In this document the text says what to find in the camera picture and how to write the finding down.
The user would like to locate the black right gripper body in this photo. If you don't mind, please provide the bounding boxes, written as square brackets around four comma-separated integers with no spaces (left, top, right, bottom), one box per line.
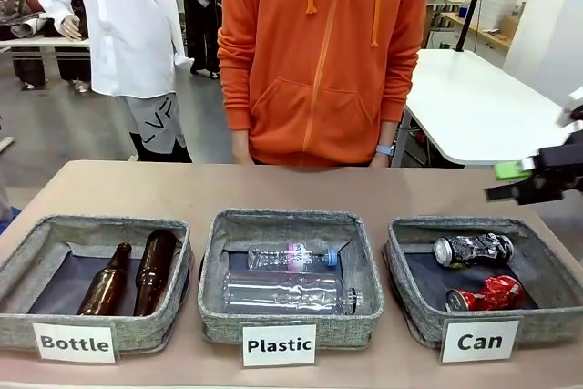
[535,130,583,202]

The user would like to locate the crushed black can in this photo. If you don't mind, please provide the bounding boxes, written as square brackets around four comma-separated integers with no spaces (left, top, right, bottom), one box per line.
[432,232,517,269]

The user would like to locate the crushed red can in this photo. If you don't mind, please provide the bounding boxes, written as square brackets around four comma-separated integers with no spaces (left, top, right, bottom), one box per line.
[445,274,527,313]

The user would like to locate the clear bottle with pink label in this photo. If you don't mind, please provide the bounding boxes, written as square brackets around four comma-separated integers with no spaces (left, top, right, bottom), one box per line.
[247,242,341,273]

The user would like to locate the brown glass bottle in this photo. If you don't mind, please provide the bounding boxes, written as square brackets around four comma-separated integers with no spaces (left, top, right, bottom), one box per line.
[133,229,179,318]
[75,242,134,317]

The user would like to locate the person's left forearm orange sleeve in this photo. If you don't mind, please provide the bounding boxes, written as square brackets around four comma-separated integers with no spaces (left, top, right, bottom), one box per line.
[377,33,423,147]

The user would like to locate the person's right forearm orange sleeve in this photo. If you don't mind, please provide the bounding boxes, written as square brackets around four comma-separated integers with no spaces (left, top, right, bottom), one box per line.
[216,28,252,133]

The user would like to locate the grey fabric basket can label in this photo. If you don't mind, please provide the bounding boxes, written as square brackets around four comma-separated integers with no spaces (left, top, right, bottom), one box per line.
[384,215,583,349]

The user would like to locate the white sign reading Can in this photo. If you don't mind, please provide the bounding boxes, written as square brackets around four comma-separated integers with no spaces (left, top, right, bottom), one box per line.
[439,318,522,364]

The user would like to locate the grey fabric basket plastic label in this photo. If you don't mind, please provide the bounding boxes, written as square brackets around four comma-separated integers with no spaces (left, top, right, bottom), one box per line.
[197,208,386,351]

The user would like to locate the grey fabric basket bottle label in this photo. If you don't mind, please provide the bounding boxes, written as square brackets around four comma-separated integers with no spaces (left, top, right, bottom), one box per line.
[0,213,193,355]

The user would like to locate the person's right hand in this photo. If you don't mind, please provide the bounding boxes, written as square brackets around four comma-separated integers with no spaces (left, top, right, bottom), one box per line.
[230,128,252,165]

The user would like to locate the white background table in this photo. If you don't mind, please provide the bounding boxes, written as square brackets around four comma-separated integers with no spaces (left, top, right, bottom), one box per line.
[402,47,571,168]

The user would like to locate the wooden workbench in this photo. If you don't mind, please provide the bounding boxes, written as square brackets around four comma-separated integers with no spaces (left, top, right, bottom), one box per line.
[432,10,512,52]

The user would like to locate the stacked white storage bins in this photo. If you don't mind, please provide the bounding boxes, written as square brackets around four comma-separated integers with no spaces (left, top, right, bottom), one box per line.
[479,0,529,22]

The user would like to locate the black tripod pole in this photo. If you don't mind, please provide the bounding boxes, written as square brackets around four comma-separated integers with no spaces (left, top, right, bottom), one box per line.
[455,0,494,54]

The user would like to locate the orange zip hoodie torso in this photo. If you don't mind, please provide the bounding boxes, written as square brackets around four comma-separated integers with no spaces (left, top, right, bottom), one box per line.
[216,0,435,168]

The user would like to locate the large clear plastic bottle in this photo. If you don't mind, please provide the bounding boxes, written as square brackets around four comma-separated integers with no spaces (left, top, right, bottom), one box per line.
[221,271,366,317]

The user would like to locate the white sign reading Plastic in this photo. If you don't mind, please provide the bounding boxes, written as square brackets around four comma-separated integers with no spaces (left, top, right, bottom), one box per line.
[240,322,319,369]

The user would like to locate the person in dark clothes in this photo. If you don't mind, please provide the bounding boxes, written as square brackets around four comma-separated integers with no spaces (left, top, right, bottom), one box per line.
[175,0,225,79]

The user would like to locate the grey printed shorts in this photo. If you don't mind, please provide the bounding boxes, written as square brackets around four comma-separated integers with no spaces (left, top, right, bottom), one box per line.
[115,91,189,163]

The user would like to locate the person in white shirt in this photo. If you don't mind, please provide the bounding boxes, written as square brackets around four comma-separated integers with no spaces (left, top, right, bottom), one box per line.
[36,0,196,99]

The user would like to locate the white sign reading Bottle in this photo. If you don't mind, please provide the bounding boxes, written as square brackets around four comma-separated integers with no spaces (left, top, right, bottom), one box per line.
[31,322,117,365]

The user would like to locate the long white table with clothes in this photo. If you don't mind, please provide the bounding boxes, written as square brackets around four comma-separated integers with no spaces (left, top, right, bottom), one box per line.
[0,36,92,61]

